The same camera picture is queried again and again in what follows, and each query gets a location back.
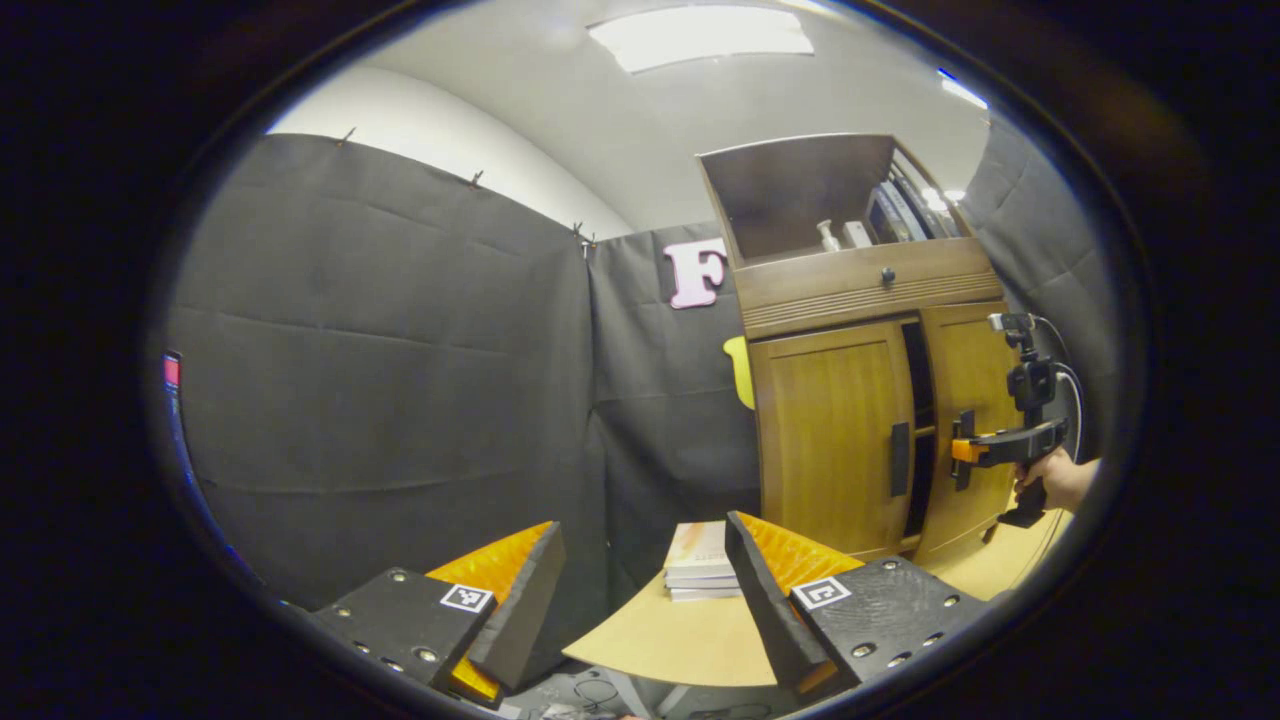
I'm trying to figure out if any large ceiling light panel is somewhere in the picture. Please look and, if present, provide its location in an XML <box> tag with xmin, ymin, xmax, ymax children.
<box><xmin>587</xmin><ymin>5</ymin><xmax>816</xmax><ymax>74</ymax></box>

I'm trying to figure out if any wooden shoe cabinet door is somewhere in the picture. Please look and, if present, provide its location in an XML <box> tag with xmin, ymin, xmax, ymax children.
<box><xmin>912</xmin><ymin>300</ymin><xmax>1031</xmax><ymax>566</ymax></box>
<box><xmin>748</xmin><ymin>318</ymin><xmax>919</xmax><ymax>561</ymax></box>

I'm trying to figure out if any wooden drawer with black knob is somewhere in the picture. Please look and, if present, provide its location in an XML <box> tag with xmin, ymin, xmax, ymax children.
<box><xmin>733</xmin><ymin>237</ymin><xmax>1004</xmax><ymax>341</ymax></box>

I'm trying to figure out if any grey spine book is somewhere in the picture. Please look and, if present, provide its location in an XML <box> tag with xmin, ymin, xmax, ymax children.
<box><xmin>878</xmin><ymin>180</ymin><xmax>923</xmax><ymax>241</ymax></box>

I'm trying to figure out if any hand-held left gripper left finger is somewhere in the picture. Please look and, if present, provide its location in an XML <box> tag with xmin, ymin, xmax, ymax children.
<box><xmin>308</xmin><ymin>520</ymin><xmax>567</xmax><ymax>706</ymax></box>

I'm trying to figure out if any thin black cable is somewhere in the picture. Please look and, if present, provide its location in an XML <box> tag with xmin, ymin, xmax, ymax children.
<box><xmin>1035</xmin><ymin>315</ymin><xmax>1087</xmax><ymax>466</ymax></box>

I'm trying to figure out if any wooden double-door shoe cabinet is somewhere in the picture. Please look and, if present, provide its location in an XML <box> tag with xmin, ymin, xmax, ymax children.
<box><xmin>697</xmin><ymin>133</ymin><xmax>1031</xmax><ymax>566</ymax></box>

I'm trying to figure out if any small ceiling light panel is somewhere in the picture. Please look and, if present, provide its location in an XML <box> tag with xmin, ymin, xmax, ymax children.
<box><xmin>938</xmin><ymin>68</ymin><xmax>989</xmax><ymax>110</ymax></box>

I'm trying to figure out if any blue spine book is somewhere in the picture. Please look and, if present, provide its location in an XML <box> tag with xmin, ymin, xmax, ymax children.
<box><xmin>865</xmin><ymin>185</ymin><xmax>899</xmax><ymax>244</ymax></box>

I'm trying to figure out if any beige cover book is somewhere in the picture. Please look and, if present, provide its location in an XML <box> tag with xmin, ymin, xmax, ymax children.
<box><xmin>663</xmin><ymin>520</ymin><xmax>739</xmax><ymax>579</ymax></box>

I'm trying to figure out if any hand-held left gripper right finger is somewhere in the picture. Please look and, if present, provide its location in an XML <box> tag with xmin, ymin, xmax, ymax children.
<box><xmin>724</xmin><ymin>511</ymin><xmax>989</xmax><ymax>701</ymax></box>

